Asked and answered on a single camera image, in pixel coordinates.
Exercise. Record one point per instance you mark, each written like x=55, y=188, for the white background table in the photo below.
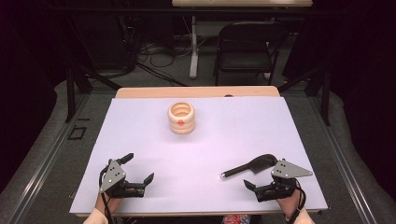
x=236, y=3

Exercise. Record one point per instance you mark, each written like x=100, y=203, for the black metal stand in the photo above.
x=71, y=93
x=325, y=96

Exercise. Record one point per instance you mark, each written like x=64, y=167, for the grey metal floor rail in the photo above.
x=345, y=168
x=40, y=168

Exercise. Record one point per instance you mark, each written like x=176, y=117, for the person's right hand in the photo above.
x=289, y=205

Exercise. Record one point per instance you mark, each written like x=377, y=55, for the person's left hand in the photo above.
x=107, y=203

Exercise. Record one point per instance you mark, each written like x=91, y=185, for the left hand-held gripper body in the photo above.
x=113, y=177

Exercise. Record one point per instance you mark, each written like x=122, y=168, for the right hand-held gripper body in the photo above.
x=288, y=170

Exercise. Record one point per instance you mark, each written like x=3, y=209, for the wooden table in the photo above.
x=186, y=91

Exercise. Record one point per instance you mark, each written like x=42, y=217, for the white table cover sheet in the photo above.
x=202, y=149

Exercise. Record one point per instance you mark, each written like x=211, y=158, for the cream ribbed cup orange mark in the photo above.
x=182, y=119

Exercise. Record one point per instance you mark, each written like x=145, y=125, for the black folding chair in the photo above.
x=246, y=56

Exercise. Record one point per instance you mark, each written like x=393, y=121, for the person's red patterned clothing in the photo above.
x=236, y=219

